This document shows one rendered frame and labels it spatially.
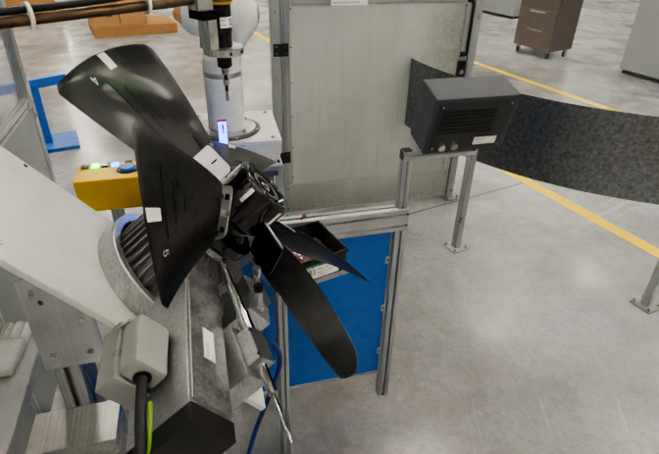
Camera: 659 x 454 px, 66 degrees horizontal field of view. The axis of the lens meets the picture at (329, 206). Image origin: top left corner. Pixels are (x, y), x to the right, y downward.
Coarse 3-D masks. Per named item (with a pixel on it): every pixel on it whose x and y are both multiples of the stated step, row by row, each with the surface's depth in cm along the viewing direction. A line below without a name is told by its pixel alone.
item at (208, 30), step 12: (204, 0) 80; (192, 12) 81; (204, 12) 80; (216, 12) 81; (204, 24) 82; (216, 24) 83; (204, 36) 84; (216, 36) 84; (204, 48) 85; (216, 48) 84; (228, 48) 86; (240, 48) 86
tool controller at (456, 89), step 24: (432, 96) 138; (456, 96) 138; (480, 96) 139; (504, 96) 141; (432, 120) 140; (456, 120) 142; (480, 120) 144; (504, 120) 146; (432, 144) 146; (456, 144) 146; (480, 144) 151
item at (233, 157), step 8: (224, 144) 122; (224, 152) 116; (232, 152) 117; (240, 152) 119; (248, 152) 122; (224, 160) 111; (232, 160) 111; (240, 160) 111; (248, 160) 113; (256, 160) 116; (264, 160) 118; (272, 160) 123; (232, 168) 107; (264, 168) 111
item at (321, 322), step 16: (288, 256) 85; (288, 272) 86; (304, 272) 81; (288, 288) 88; (304, 288) 84; (320, 288) 77; (288, 304) 90; (304, 304) 86; (320, 304) 80; (304, 320) 88; (320, 320) 83; (336, 320) 75; (320, 336) 86; (336, 336) 79; (320, 352) 90; (336, 352) 83; (352, 352) 74; (336, 368) 87; (352, 368) 80
